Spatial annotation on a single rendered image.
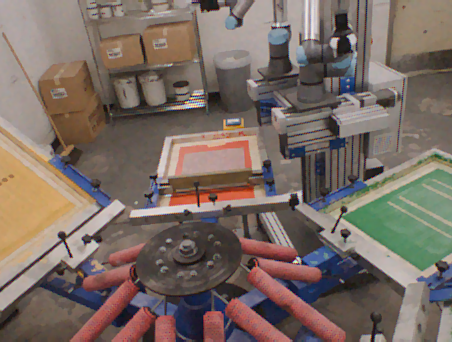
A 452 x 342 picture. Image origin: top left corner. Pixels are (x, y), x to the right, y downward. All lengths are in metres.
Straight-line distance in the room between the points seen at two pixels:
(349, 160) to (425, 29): 3.69
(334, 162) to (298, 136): 0.47
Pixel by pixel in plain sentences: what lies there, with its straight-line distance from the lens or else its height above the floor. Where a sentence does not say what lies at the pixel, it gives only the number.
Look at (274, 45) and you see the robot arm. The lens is 2.60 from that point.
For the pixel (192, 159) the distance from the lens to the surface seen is 2.42.
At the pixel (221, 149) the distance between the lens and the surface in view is 2.48.
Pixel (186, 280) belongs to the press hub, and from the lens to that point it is 1.16.
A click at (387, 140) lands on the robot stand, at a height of 0.87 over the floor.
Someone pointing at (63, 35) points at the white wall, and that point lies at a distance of 5.92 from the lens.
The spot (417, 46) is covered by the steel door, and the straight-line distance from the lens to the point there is 6.19.
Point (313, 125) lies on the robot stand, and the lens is 2.25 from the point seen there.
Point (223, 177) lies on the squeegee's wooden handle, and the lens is 2.06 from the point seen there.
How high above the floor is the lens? 2.11
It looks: 31 degrees down
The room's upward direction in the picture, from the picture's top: 8 degrees counter-clockwise
